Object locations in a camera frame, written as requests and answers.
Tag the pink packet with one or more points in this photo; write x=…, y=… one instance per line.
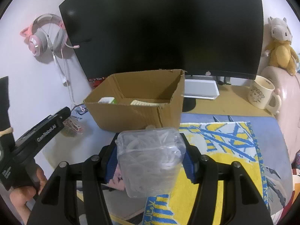
x=118, y=180

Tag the cardboard box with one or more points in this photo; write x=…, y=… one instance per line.
x=131, y=119

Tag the yellow plush toy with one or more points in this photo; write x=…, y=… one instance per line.
x=281, y=56

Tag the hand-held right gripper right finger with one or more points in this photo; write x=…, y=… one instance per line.
x=189, y=166

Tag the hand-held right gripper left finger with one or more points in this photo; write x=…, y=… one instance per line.
x=111, y=161

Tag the green white small box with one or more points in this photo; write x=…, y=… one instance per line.
x=106, y=100

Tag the grey printed desk mat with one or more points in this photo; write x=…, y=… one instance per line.
x=274, y=145

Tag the black computer monitor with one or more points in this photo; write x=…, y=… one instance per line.
x=164, y=28

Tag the white rectangular box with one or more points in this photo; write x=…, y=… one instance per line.
x=201, y=89

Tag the pale yellow ribbed pack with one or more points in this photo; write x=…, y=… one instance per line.
x=145, y=103

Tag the pink cushioned chair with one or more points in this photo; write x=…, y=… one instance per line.
x=288, y=103

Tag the person's left hand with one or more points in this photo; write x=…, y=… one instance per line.
x=25, y=196

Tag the pink cat-ear headset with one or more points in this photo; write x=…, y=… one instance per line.
x=37, y=43

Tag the yellow blue towel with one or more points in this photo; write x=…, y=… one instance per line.
x=225, y=164

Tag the cream printed mug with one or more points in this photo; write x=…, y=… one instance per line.
x=260, y=93

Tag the clear box of paper clips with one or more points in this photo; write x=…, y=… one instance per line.
x=71, y=127

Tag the clear plastic box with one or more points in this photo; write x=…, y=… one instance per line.
x=150, y=161

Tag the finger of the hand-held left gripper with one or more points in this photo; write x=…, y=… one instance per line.
x=61, y=114

